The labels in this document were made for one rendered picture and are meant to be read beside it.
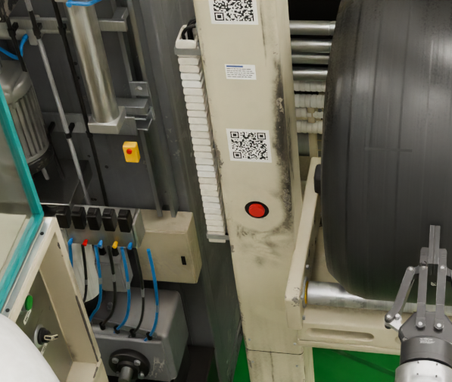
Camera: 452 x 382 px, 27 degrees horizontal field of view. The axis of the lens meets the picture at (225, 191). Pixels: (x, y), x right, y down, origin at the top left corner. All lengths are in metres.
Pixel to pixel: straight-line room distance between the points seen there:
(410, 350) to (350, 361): 1.53
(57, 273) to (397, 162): 0.59
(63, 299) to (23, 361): 0.72
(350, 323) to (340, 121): 0.51
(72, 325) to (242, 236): 0.37
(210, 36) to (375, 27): 0.26
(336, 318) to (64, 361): 0.52
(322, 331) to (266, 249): 0.20
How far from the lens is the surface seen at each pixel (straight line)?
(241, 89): 1.58
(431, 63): 1.46
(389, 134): 1.44
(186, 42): 1.56
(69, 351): 1.79
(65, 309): 1.69
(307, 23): 1.99
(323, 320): 1.84
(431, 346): 1.32
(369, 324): 1.83
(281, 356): 2.11
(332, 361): 2.85
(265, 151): 1.66
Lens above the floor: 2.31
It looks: 43 degrees down
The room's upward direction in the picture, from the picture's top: 8 degrees counter-clockwise
